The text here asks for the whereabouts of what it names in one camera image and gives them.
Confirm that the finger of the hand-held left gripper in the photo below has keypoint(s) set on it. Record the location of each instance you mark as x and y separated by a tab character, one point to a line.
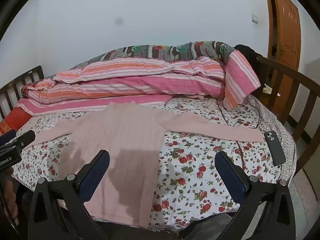
25	138
8	135

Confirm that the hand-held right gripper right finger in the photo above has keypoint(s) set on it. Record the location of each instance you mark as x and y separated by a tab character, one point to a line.
228	175

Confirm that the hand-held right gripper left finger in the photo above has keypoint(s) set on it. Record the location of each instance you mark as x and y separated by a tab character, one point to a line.
96	172

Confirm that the pink knit sweater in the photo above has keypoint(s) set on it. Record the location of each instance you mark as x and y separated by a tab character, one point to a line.
125	135

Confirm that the person's left hand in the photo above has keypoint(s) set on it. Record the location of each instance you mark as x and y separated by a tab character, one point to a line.
11	197

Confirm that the red orange pillow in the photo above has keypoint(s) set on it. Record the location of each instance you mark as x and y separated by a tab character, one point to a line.
15	120

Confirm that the floral bed sheet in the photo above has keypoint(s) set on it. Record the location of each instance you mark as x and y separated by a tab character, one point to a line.
200	155

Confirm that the dark smartphone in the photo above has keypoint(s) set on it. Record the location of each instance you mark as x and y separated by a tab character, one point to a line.
275	148

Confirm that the beige cardboard piece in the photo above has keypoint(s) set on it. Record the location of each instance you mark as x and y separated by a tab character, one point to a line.
268	89

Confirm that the pink orange striped quilt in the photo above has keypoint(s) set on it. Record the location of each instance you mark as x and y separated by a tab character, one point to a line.
150	85

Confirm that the black garment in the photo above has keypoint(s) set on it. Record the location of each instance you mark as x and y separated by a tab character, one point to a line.
247	52

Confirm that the floral patchwork quilt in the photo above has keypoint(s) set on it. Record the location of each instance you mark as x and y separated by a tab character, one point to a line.
175	50

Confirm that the orange wooden door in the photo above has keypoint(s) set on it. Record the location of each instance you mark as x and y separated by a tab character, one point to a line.
287	30

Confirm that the wooden bed frame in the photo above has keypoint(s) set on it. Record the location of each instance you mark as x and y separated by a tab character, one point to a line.
300	80

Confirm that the white wall switch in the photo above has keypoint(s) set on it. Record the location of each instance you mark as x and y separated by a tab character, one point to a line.
254	18

